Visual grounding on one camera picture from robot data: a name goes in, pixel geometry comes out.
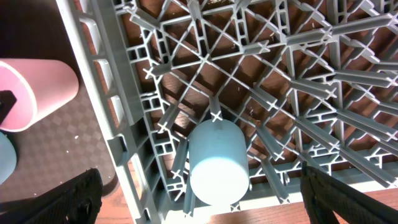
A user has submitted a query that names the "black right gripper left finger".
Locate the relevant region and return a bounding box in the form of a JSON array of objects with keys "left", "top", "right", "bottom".
[{"left": 1, "top": 169, "right": 103, "bottom": 223}]

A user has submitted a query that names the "grey dishwasher rack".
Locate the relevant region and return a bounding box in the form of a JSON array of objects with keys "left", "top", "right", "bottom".
[{"left": 57, "top": 0, "right": 397, "bottom": 223}]

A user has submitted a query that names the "pink plastic cup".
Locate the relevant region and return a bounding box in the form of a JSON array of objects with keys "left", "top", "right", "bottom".
[{"left": 1, "top": 58, "right": 79, "bottom": 132}]

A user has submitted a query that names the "light blue bowl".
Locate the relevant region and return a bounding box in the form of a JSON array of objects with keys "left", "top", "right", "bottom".
[{"left": 0, "top": 133, "right": 17, "bottom": 184}]

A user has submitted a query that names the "light blue plastic cup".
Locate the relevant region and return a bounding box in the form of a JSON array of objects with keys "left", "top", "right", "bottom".
[{"left": 188, "top": 120, "right": 249, "bottom": 206}]

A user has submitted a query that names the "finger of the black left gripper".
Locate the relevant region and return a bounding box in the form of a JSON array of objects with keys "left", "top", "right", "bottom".
[{"left": 0, "top": 90, "right": 17, "bottom": 124}]

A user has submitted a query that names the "brown serving tray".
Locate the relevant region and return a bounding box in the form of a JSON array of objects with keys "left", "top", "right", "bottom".
[{"left": 1, "top": 0, "right": 119, "bottom": 203}]

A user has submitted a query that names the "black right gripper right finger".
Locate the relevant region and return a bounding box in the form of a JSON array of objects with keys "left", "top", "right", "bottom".
[{"left": 300, "top": 162, "right": 397, "bottom": 223}]

